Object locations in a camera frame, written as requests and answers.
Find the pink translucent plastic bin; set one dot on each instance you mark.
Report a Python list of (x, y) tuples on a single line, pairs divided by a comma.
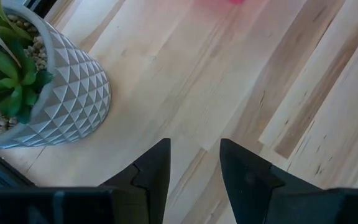
[(236, 1)]

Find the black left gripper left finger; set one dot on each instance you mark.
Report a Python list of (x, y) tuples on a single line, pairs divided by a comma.
[(149, 180)]

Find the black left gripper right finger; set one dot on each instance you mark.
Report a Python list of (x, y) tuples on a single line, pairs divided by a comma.
[(250, 186)]

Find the succulent in white geometric pot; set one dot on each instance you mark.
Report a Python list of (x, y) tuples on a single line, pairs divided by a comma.
[(73, 102)]

